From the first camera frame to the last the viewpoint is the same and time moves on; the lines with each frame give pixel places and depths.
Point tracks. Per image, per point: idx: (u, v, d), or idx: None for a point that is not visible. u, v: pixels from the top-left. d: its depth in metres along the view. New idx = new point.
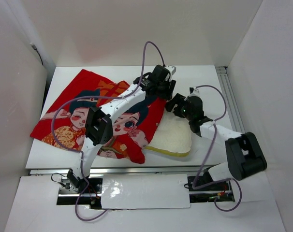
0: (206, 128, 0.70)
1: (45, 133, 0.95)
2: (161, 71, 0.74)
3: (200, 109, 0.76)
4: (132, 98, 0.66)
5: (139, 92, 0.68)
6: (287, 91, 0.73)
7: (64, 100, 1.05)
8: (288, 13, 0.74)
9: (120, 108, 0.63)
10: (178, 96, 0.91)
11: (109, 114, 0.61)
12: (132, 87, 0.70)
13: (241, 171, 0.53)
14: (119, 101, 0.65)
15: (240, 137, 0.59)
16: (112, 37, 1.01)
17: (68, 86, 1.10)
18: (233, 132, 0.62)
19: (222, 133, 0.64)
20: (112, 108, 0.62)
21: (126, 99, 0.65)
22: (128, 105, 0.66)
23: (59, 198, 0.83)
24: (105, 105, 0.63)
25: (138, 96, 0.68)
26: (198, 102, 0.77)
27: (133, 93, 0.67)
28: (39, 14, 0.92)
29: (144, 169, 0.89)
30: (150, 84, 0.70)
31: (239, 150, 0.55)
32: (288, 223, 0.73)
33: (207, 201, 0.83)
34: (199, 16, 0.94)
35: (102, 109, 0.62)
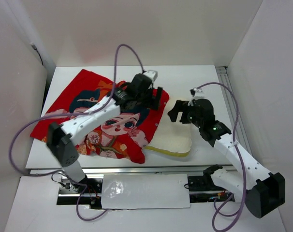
0: (225, 147, 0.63)
1: (45, 133, 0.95)
2: (140, 82, 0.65)
3: (210, 113, 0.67)
4: (101, 114, 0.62)
5: (110, 107, 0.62)
6: (286, 91, 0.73)
7: (63, 100, 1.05)
8: (289, 14, 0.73)
9: (85, 125, 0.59)
10: (180, 104, 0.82)
11: (71, 134, 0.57)
12: (104, 99, 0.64)
13: (260, 212, 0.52)
14: (85, 118, 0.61)
15: (267, 178, 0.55)
16: (112, 37, 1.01)
17: (68, 85, 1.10)
18: (259, 166, 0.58)
19: (247, 166, 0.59)
20: (76, 127, 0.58)
21: (93, 116, 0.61)
22: (96, 121, 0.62)
23: (59, 198, 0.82)
24: (68, 122, 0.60)
25: (109, 111, 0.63)
26: (210, 106, 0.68)
27: (103, 108, 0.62)
28: (38, 14, 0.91)
29: (145, 169, 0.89)
30: (126, 97, 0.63)
31: (265, 196, 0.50)
32: (288, 223, 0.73)
33: (207, 201, 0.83)
34: (199, 16, 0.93)
35: (64, 126, 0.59)
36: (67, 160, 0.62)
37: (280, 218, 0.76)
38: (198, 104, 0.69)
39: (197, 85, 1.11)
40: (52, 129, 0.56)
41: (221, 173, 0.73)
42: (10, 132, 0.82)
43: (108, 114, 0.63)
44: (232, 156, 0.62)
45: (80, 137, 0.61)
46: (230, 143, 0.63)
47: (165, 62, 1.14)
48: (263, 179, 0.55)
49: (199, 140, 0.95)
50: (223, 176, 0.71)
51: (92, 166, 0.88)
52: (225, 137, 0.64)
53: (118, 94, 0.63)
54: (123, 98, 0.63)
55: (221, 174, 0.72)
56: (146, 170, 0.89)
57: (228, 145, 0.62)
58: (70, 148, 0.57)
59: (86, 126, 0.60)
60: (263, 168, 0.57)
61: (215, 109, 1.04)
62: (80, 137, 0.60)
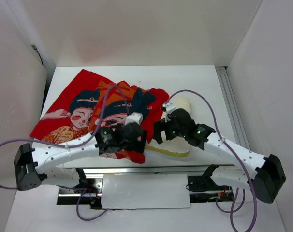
0: (214, 146, 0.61)
1: (44, 133, 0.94)
2: (131, 132, 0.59)
3: (189, 119, 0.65)
4: (78, 152, 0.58)
5: (89, 146, 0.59)
6: (287, 91, 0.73)
7: (63, 100, 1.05)
8: (289, 13, 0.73)
9: (55, 158, 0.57)
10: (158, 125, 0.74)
11: (38, 163, 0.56)
12: (87, 135, 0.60)
13: (271, 198, 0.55)
14: (59, 150, 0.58)
15: (264, 162, 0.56)
16: (112, 37, 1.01)
17: (68, 85, 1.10)
18: (253, 155, 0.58)
19: (242, 158, 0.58)
20: (45, 157, 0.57)
21: (68, 152, 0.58)
22: (70, 157, 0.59)
23: (59, 198, 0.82)
24: (42, 149, 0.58)
25: (87, 151, 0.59)
26: (186, 114, 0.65)
27: (82, 145, 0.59)
28: (38, 13, 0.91)
29: (145, 169, 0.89)
30: (111, 142, 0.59)
31: (270, 183, 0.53)
32: (288, 223, 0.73)
33: (208, 200, 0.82)
34: (199, 16, 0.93)
35: (35, 152, 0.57)
36: (27, 186, 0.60)
37: (279, 218, 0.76)
38: (175, 114, 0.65)
39: (197, 85, 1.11)
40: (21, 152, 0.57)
41: (220, 172, 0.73)
42: (10, 132, 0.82)
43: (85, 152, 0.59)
44: (224, 153, 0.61)
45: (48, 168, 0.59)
46: (218, 141, 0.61)
47: (165, 62, 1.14)
48: (261, 165, 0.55)
49: None
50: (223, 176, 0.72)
51: (91, 166, 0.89)
52: (212, 136, 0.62)
53: (103, 136, 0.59)
54: (107, 141, 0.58)
55: (220, 173, 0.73)
56: (146, 171, 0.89)
57: (217, 144, 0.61)
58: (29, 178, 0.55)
59: (58, 159, 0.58)
60: (257, 155, 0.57)
61: (215, 109, 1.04)
62: (48, 167, 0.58)
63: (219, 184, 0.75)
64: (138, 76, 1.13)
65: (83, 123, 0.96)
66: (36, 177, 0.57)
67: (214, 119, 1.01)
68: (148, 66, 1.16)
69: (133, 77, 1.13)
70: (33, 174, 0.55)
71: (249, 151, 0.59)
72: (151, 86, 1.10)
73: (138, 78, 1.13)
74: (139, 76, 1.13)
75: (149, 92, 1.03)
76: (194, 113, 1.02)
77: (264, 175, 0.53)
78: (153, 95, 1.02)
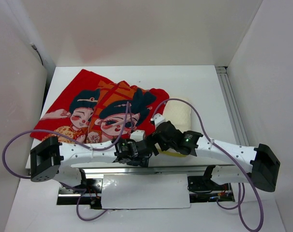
0: (206, 150, 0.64)
1: (45, 133, 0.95)
2: (144, 148, 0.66)
3: (173, 130, 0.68)
4: (99, 155, 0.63)
5: (109, 152, 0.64)
6: (286, 91, 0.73)
7: (63, 100, 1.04)
8: (289, 13, 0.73)
9: (79, 157, 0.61)
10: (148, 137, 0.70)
11: (64, 157, 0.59)
12: (109, 142, 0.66)
13: (273, 188, 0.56)
14: (84, 150, 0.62)
15: (256, 153, 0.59)
16: (112, 37, 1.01)
17: (68, 85, 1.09)
18: (244, 149, 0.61)
19: (235, 155, 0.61)
20: (70, 153, 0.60)
21: (92, 153, 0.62)
22: (91, 159, 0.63)
23: (59, 198, 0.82)
24: (68, 144, 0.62)
25: (106, 157, 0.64)
26: (169, 126, 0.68)
27: (103, 150, 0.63)
28: (38, 13, 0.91)
29: (145, 169, 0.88)
30: (126, 153, 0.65)
31: (268, 174, 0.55)
32: (287, 223, 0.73)
33: (208, 201, 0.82)
34: (199, 16, 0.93)
35: (62, 147, 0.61)
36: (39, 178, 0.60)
37: (280, 218, 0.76)
38: (159, 129, 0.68)
39: (197, 85, 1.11)
40: (49, 143, 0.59)
41: (218, 172, 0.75)
42: (11, 132, 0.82)
43: (104, 158, 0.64)
44: (217, 153, 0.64)
45: (67, 164, 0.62)
46: (208, 144, 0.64)
47: (165, 61, 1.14)
48: (254, 157, 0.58)
49: None
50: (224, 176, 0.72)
51: (92, 166, 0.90)
52: (201, 141, 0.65)
53: (120, 147, 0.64)
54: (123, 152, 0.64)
55: (219, 173, 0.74)
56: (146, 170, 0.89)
57: (208, 147, 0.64)
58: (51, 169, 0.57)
59: (80, 157, 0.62)
60: (247, 148, 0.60)
61: (215, 109, 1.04)
62: (67, 164, 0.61)
63: (221, 183, 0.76)
64: (138, 76, 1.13)
65: (83, 123, 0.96)
66: (55, 171, 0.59)
67: (214, 119, 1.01)
68: (148, 66, 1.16)
69: (133, 77, 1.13)
70: (56, 166, 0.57)
71: (239, 145, 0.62)
72: (151, 86, 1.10)
73: (138, 78, 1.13)
74: (139, 76, 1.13)
75: (149, 92, 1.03)
76: (193, 113, 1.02)
77: (261, 167, 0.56)
78: (153, 95, 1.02)
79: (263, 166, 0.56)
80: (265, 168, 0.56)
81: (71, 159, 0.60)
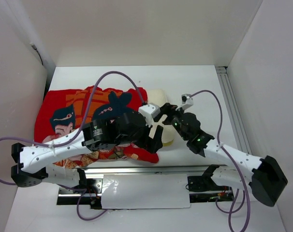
0: (213, 151, 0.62)
1: None
2: (127, 126, 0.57)
3: (197, 127, 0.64)
4: (64, 151, 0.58)
5: (75, 145, 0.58)
6: (287, 91, 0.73)
7: (44, 127, 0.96)
8: (289, 14, 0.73)
9: (40, 159, 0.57)
10: (168, 107, 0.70)
11: (23, 164, 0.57)
12: (74, 132, 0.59)
13: (271, 201, 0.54)
14: (45, 150, 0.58)
15: (260, 164, 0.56)
16: (112, 36, 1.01)
17: (40, 110, 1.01)
18: (251, 157, 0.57)
19: (239, 161, 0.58)
20: (31, 158, 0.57)
21: (53, 151, 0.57)
22: (56, 156, 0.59)
23: (59, 198, 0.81)
24: (28, 149, 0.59)
25: (74, 149, 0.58)
26: (196, 122, 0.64)
27: (67, 144, 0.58)
28: (38, 14, 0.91)
29: (144, 169, 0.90)
30: (103, 137, 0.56)
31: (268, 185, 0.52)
32: (288, 224, 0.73)
33: (208, 201, 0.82)
34: (199, 17, 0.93)
35: (23, 153, 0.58)
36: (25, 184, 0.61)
37: (280, 219, 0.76)
38: (186, 122, 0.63)
39: (197, 85, 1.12)
40: (13, 152, 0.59)
41: (220, 172, 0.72)
42: (10, 133, 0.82)
43: (72, 151, 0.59)
44: (223, 157, 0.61)
45: (36, 168, 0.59)
46: (217, 146, 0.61)
47: (165, 61, 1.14)
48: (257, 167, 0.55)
49: None
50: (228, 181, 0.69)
51: (93, 166, 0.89)
52: (211, 143, 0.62)
53: (95, 131, 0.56)
54: (99, 136, 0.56)
55: (221, 174, 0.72)
56: (145, 170, 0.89)
57: (216, 149, 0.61)
58: (20, 178, 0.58)
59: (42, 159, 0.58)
60: (254, 157, 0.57)
61: (215, 109, 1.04)
62: (38, 167, 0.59)
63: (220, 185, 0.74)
64: (138, 76, 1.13)
65: None
66: (30, 177, 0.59)
67: (215, 119, 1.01)
68: (148, 66, 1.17)
69: (133, 77, 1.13)
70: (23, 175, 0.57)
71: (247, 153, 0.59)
72: (151, 86, 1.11)
73: (137, 78, 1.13)
74: (139, 76, 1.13)
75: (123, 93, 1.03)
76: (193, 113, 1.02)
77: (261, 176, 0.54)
78: (128, 94, 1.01)
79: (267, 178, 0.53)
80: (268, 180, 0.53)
81: (33, 163, 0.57)
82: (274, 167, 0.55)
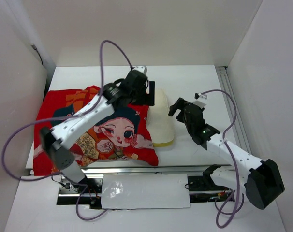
0: (215, 145, 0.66)
1: (47, 169, 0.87)
2: (136, 79, 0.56)
3: (200, 119, 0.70)
4: (93, 115, 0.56)
5: (101, 106, 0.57)
6: (287, 90, 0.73)
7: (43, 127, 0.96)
8: (289, 14, 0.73)
9: (76, 128, 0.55)
10: (182, 101, 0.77)
11: (62, 139, 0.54)
12: (95, 98, 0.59)
13: (264, 203, 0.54)
14: (76, 120, 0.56)
15: (260, 166, 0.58)
16: (112, 36, 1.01)
17: (39, 111, 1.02)
18: (251, 157, 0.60)
19: (239, 159, 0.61)
20: (65, 131, 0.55)
21: (84, 118, 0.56)
22: (89, 123, 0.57)
23: (59, 198, 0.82)
24: (58, 126, 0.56)
25: (102, 111, 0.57)
26: (199, 112, 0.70)
27: (95, 108, 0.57)
28: (38, 14, 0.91)
29: (144, 169, 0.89)
30: (121, 94, 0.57)
31: (262, 186, 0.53)
32: (288, 224, 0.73)
33: (207, 201, 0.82)
34: (199, 16, 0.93)
35: (54, 132, 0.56)
36: (62, 163, 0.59)
37: (280, 219, 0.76)
38: (189, 110, 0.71)
39: (197, 85, 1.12)
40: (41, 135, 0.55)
41: (220, 172, 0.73)
42: (10, 132, 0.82)
43: (101, 114, 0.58)
44: (224, 152, 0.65)
45: (72, 141, 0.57)
46: (220, 141, 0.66)
47: (165, 60, 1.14)
48: (256, 167, 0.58)
49: None
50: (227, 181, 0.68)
51: (94, 166, 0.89)
52: (214, 137, 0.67)
53: (111, 92, 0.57)
54: (117, 94, 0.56)
55: (221, 173, 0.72)
56: (146, 170, 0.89)
57: (219, 144, 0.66)
58: (60, 154, 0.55)
59: (77, 129, 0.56)
60: (255, 158, 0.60)
61: (215, 109, 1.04)
62: (73, 140, 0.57)
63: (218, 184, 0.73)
64: None
65: None
66: (67, 152, 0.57)
67: (214, 120, 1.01)
68: (147, 66, 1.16)
69: None
70: (63, 150, 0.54)
71: (249, 154, 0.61)
72: None
73: None
74: None
75: None
76: None
77: (258, 176, 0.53)
78: None
79: (263, 179, 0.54)
80: (263, 181, 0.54)
81: (69, 135, 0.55)
82: (272, 170, 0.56)
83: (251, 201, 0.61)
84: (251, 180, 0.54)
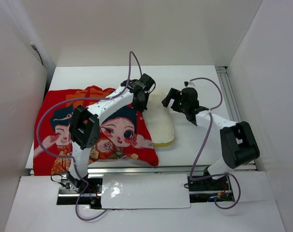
0: (201, 116, 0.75)
1: (48, 168, 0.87)
2: (149, 79, 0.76)
3: (193, 97, 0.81)
4: (120, 99, 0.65)
5: (126, 94, 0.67)
6: (287, 91, 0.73)
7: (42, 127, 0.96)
8: (289, 14, 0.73)
9: (108, 108, 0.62)
10: (173, 90, 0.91)
11: (97, 114, 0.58)
12: (119, 88, 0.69)
13: (234, 159, 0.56)
14: (107, 102, 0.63)
15: (235, 126, 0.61)
16: (112, 36, 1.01)
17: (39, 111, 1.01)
18: (227, 121, 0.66)
19: (217, 122, 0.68)
20: (100, 108, 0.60)
21: (114, 100, 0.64)
22: (116, 106, 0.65)
23: (59, 198, 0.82)
24: (92, 106, 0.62)
25: (126, 98, 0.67)
26: (192, 91, 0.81)
27: (121, 94, 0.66)
28: (38, 14, 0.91)
29: (144, 169, 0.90)
30: (138, 87, 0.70)
31: (232, 140, 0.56)
32: (288, 224, 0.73)
33: (207, 201, 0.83)
34: (199, 16, 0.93)
35: (89, 109, 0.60)
36: (91, 142, 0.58)
37: (280, 218, 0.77)
38: (184, 91, 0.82)
39: (197, 85, 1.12)
40: (78, 111, 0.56)
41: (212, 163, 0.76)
42: (10, 132, 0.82)
43: (124, 100, 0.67)
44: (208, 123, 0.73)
45: (101, 120, 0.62)
46: (206, 112, 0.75)
47: (165, 60, 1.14)
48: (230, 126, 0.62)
49: (198, 140, 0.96)
50: (219, 169, 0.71)
51: (94, 166, 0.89)
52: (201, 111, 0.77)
53: (131, 84, 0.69)
54: (136, 86, 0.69)
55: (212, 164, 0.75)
56: (146, 170, 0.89)
57: (204, 114, 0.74)
58: (95, 128, 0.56)
59: (108, 109, 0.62)
60: (230, 121, 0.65)
61: (215, 109, 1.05)
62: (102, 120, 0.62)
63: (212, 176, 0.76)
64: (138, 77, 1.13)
65: (66, 140, 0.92)
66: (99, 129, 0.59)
67: None
68: (148, 66, 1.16)
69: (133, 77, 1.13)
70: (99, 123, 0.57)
71: (227, 119, 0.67)
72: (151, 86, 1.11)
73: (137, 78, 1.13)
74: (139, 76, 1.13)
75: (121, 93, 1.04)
76: None
77: (227, 130, 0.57)
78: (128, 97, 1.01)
79: (233, 134, 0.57)
80: (233, 136, 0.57)
81: (103, 112, 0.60)
82: (246, 130, 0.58)
83: (227, 164, 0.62)
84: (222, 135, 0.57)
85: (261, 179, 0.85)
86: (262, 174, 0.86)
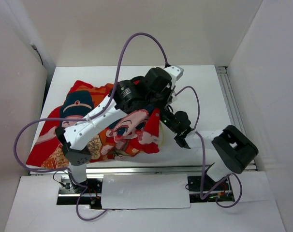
0: (190, 138, 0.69)
1: (42, 159, 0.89)
2: (156, 78, 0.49)
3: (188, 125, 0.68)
4: (99, 121, 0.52)
5: (110, 111, 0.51)
6: (287, 91, 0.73)
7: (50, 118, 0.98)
8: (289, 14, 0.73)
9: (83, 133, 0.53)
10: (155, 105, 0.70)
11: (70, 143, 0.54)
12: (105, 100, 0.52)
13: (239, 164, 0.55)
14: (84, 124, 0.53)
15: (224, 132, 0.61)
16: (112, 36, 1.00)
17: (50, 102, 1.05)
18: (215, 131, 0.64)
19: (206, 136, 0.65)
20: (74, 136, 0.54)
21: (92, 123, 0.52)
22: (98, 127, 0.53)
23: (59, 198, 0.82)
24: (70, 128, 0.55)
25: (110, 116, 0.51)
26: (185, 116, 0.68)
27: (103, 112, 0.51)
28: (38, 14, 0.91)
29: (144, 169, 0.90)
30: (133, 95, 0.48)
31: (227, 146, 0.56)
32: (288, 223, 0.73)
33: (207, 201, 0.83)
34: (199, 16, 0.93)
35: (65, 134, 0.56)
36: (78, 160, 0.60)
37: (280, 218, 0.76)
38: (179, 120, 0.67)
39: (196, 85, 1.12)
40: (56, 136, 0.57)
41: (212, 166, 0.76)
42: (10, 133, 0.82)
43: (110, 118, 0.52)
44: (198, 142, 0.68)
45: (84, 141, 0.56)
46: (192, 132, 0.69)
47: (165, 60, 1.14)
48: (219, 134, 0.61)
49: None
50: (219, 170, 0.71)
51: (95, 166, 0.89)
52: (190, 133, 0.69)
53: (122, 94, 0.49)
54: (129, 95, 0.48)
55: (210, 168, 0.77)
56: (146, 170, 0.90)
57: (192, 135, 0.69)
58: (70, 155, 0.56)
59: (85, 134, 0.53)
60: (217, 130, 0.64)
61: (214, 109, 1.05)
62: (85, 141, 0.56)
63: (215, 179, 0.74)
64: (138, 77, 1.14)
65: None
66: (80, 152, 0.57)
67: (214, 120, 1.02)
68: (148, 66, 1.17)
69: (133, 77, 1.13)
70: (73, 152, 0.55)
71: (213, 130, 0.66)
72: None
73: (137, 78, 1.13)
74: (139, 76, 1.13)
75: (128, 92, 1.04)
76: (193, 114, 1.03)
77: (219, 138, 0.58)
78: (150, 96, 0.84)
79: (225, 140, 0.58)
80: (226, 142, 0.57)
81: (78, 139, 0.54)
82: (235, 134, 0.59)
83: (233, 173, 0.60)
84: (214, 144, 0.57)
85: (262, 179, 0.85)
86: (262, 174, 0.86)
